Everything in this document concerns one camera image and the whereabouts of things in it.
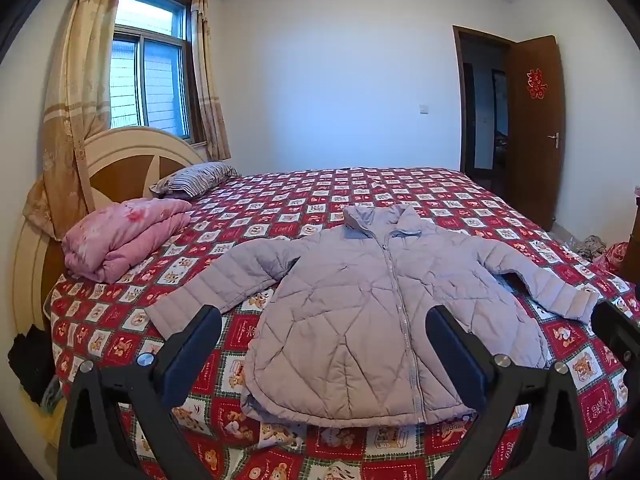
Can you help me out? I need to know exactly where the lilac quilted puffer jacket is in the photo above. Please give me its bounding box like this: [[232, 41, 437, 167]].
[[144, 203, 599, 429]]

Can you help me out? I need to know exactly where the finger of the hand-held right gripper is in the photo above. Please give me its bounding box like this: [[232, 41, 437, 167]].
[[591, 301, 640, 378]]

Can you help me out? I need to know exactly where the red paper door decoration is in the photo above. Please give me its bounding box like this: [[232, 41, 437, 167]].
[[524, 66, 547, 101]]

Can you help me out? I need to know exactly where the red checkered printed bedspread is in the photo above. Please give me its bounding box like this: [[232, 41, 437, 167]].
[[50, 166, 640, 480]]

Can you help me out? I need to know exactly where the cream wooden bed headboard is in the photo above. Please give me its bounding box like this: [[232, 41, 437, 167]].
[[11, 127, 208, 333]]

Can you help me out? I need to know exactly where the brown wooden door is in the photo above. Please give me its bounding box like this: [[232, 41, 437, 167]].
[[505, 35, 563, 233]]

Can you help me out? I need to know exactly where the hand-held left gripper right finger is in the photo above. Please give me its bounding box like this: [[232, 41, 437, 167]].
[[425, 304, 591, 480]]

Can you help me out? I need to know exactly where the grey patterned cloth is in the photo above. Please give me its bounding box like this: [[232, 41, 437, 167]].
[[572, 235, 607, 261]]

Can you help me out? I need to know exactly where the black cloth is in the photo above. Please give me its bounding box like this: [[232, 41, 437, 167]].
[[7, 324, 61, 406]]

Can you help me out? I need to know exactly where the dark wooden door frame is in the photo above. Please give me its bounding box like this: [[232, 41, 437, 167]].
[[452, 25, 512, 183]]

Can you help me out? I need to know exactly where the sliding glass window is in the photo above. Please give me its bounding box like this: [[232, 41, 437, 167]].
[[107, 0, 196, 143]]

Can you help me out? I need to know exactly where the folded pink quilt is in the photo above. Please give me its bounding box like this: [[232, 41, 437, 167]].
[[61, 198, 193, 283]]

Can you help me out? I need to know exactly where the wide beige floral curtain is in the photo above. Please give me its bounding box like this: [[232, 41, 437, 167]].
[[22, 0, 132, 238]]

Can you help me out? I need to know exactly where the striped pillow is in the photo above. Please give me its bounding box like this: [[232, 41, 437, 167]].
[[149, 161, 240, 200]]

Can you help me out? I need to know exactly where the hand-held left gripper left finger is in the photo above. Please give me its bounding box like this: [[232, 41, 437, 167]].
[[57, 305, 223, 480]]

